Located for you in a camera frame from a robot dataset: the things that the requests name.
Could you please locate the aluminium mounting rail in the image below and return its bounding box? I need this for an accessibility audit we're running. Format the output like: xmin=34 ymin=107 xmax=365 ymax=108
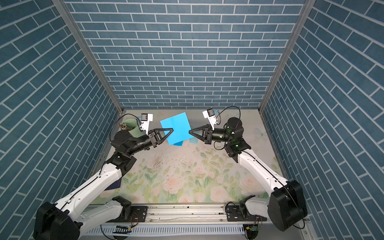
xmin=132 ymin=203 xmax=272 ymax=224

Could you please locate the green pencil cup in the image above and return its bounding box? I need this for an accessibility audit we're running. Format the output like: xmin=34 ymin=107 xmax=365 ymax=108
xmin=122 ymin=119 xmax=146 ymax=138

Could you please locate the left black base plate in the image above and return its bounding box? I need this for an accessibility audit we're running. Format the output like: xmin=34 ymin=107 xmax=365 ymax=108
xmin=108 ymin=206 xmax=148 ymax=224

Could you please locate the light blue square paper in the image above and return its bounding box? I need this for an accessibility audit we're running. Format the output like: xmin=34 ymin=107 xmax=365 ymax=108
xmin=190 ymin=137 xmax=199 ymax=144

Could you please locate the blue paper sheet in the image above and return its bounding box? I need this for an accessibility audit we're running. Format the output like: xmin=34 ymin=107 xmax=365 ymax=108
xmin=174 ymin=141 xmax=183 ymax=147
xmin=160 ymin=113 xmax=193 ymax=146

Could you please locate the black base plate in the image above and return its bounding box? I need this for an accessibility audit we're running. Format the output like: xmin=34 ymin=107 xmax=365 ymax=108
xmin=225 ymin=202 xmax=267 ymax=222
xmin=108 ymin=206 xmax=148 ymax=224

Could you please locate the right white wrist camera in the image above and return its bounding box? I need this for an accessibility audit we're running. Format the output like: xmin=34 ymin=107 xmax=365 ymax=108
xmin=202 ymin=109 xmax=218 ymax=130

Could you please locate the left camera black cable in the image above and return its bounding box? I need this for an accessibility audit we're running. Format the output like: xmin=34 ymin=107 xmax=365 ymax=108
xmin=109 ymin=113 xmax=142 ymax=142

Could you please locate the right camera black cable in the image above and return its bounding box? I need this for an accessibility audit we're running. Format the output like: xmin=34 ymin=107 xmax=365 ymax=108
xmin=216 ymin=105 xmax=241 ymax=121

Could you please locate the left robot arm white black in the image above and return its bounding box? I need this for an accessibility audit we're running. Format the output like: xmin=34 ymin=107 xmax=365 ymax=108
xmin=33 ymin=128 xmax=173 ymax=240

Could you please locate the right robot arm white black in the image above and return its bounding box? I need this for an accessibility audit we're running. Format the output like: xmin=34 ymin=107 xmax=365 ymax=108
xmin=189 ymin=117 xmax=308 ymax=232

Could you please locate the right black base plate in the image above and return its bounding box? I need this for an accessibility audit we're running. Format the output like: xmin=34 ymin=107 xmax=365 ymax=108
xmin=225 ymin=202 xmax=267 ymax=222

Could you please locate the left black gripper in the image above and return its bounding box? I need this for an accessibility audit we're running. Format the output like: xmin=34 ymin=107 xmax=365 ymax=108
xmin=126 ymin=129 xmax=172 ymax=157

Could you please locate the camera black cable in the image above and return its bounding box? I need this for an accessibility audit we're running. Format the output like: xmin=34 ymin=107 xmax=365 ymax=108
xmin=216 ymin=105 xmax=241 ymax=121
xmin=109 ymin=113 xmax=142 ymax=142

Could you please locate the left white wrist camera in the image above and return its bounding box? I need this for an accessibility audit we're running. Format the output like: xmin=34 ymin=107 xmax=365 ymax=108
xmin=140 ymin=114 xmax=153 ymax=135

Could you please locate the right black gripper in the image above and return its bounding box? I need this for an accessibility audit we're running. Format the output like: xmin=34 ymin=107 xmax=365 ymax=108
xmin=191 ymin=126 xmax=233 ymax=147

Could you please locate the dark blue notebook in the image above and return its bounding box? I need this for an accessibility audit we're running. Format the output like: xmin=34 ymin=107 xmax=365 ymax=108
xmin=105 ymin=178 xmax=122 ymax=191

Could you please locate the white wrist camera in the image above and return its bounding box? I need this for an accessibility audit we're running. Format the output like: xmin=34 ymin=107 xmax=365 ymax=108
xmin=202 ymin=109 xmax=218 ymax=130
xmin=140 ymin=114 xmax=153 ymax=135

